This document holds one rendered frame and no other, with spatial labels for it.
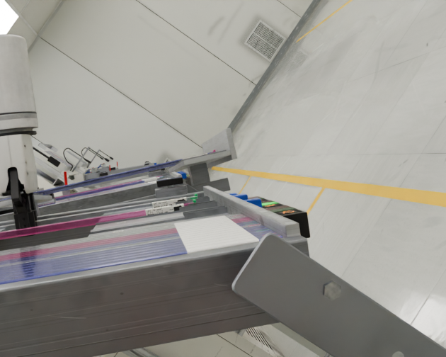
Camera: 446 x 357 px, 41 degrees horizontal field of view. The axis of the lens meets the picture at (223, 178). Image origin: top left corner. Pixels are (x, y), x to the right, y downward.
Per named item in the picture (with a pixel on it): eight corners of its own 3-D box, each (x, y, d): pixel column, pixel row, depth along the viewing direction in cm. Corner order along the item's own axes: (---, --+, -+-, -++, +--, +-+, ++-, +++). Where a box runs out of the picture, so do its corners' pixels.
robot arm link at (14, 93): (-27, 120, 101) (-2, 113, 95) (-38, 42, 100) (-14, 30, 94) (19, 117, 107) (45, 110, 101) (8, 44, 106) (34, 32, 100)
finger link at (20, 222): (12, 197, 100) (18, 237, 101) (8, 199, 97) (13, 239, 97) (31, 195, 101) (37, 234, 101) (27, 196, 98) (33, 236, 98)
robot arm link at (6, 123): (-9, 120, 105) (-6, 137, 105) (-22, 117, 96) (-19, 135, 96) (40, 115, 106) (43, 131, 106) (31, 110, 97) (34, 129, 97)
